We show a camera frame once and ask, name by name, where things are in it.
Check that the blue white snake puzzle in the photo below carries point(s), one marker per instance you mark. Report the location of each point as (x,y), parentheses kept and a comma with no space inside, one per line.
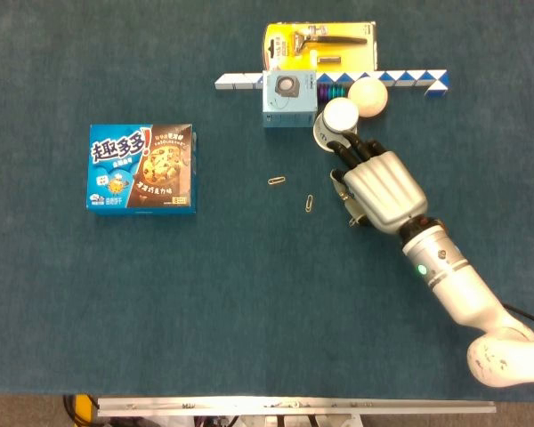
(409,79)

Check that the cream white ball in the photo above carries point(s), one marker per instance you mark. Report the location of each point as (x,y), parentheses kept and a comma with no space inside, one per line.
(370,95)

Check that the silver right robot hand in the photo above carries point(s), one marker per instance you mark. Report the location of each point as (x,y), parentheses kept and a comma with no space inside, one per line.
(385,191)

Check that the white paper cup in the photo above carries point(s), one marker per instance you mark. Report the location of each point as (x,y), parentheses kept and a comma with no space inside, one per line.
(338,116)

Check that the aluminium rail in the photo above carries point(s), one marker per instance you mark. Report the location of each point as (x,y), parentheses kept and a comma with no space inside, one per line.
(293,405)

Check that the light blue speaker box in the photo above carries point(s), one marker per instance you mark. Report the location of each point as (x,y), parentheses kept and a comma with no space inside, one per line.
(289,98)

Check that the blue chocolate chip cookie box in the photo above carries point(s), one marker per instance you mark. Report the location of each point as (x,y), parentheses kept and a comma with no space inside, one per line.
(140,169)

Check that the yellow razor blister pack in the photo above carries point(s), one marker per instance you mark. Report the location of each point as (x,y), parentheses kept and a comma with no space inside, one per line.
(338,51)

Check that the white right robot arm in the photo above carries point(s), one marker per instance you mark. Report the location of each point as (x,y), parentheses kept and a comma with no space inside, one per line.
(463,289)

